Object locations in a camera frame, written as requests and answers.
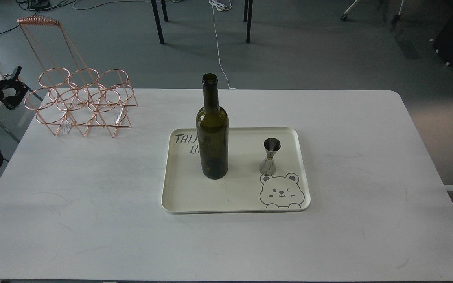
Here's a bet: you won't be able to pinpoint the cream bear print tray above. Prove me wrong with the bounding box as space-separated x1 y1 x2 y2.
161 127 311 214

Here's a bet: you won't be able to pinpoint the dark green wine bottle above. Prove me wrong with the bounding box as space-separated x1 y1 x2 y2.
195 73 229 180

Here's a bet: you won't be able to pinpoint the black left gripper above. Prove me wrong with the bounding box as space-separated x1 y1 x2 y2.
0 66 29 110

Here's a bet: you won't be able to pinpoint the white floor cable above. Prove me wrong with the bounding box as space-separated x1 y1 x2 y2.
208 0 238 90

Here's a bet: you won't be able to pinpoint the copper wire bottle rack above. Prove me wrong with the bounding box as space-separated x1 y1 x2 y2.
18 15 138 137

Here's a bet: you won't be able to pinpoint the black table legs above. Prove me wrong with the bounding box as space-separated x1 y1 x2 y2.
151 0 254 44

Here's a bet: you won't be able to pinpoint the black floor cables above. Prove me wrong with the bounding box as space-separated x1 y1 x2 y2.
0 0 77 42

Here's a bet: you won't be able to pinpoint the steel double jigger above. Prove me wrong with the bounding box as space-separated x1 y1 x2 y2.
259 138 282 176

